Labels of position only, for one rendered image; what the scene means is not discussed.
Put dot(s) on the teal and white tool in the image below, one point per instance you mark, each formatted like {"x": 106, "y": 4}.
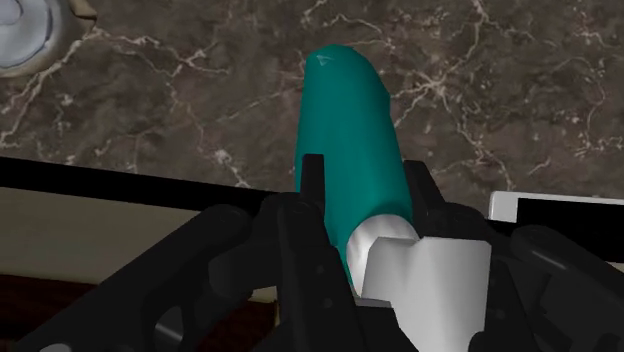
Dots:
{"x": 348, "y": 146}

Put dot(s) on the white tablet with black screen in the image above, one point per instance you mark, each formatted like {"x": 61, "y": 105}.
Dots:
{"x": 560, "y": 214}

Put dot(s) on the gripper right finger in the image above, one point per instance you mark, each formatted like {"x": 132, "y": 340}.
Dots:
{"x": 551, "y": 282}

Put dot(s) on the white and beige plate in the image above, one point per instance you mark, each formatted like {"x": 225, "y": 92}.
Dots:
{"x": 24, "y": 34}

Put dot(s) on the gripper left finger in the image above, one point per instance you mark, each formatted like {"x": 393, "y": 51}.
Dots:
{"x": 292, "y": 253}

